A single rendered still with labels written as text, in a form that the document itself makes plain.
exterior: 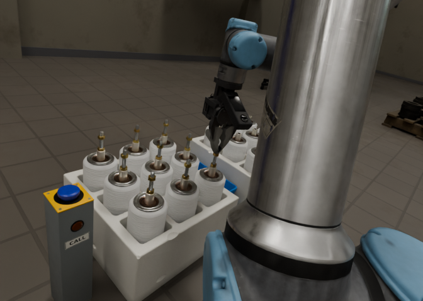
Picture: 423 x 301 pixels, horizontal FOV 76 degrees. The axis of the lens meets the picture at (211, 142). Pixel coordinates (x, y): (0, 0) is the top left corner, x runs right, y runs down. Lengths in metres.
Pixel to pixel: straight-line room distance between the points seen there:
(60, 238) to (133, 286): 0.23
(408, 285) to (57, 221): 0.54
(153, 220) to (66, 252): 0.19
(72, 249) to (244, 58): 0.53
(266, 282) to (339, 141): 0.12
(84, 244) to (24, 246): 0.33
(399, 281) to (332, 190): 0.10
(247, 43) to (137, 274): 0.57
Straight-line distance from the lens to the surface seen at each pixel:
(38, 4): 3.16
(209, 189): 0.83
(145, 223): 0.69
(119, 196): 0.76
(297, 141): 0.22
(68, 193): 0.61
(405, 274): 0.31
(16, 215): 1.10
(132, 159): 0.89
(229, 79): 0.72
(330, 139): 0.23
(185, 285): 0.88
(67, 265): 0.71
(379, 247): 0.32
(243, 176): 1.06
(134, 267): 0.72
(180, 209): 0.77
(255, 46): 0.59
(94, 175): 0.85
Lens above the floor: 0.70
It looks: 25 degrees down
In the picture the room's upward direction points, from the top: 13 degrees clockwise
